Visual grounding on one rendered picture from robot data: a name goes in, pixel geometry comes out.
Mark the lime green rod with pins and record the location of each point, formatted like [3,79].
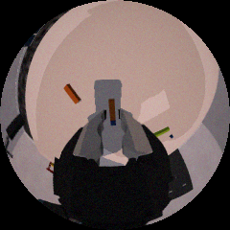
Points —
[162,131]

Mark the orange rod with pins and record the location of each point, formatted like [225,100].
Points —
[72,94]
[112,109]

